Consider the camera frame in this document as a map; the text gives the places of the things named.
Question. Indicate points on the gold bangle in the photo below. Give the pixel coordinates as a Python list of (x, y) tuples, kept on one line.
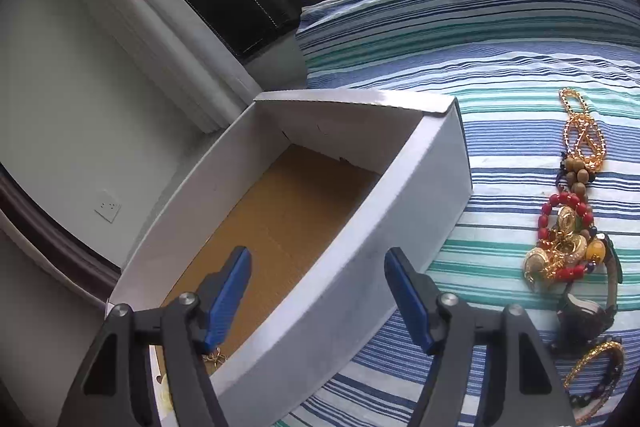
[(582, 364)]

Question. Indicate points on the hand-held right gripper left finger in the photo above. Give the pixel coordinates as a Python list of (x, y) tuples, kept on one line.
[(230, 297)]

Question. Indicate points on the gold oval earring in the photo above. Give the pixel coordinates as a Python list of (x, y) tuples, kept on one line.
[(568, 219), (576, 248), (537, 266)]

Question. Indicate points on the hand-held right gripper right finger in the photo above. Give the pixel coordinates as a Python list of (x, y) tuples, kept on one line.
[(407, 302)]

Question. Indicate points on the dark brown wooden rail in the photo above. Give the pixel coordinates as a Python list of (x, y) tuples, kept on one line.
[(50, 237)]

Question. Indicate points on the dark wristwatch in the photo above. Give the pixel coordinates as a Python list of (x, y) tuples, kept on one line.
[(577, 312)]

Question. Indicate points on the blue green striped bedsheet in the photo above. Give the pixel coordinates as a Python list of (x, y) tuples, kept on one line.
[(500, 57)]

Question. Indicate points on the white pleated curtain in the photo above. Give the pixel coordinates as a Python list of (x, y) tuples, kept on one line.
[(150, 17)]

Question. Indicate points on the white wall socket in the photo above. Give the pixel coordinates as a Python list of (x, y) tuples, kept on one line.
[(107, 207)]

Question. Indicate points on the white cardboard box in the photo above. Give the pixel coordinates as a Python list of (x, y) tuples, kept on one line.
[(350, 282)]

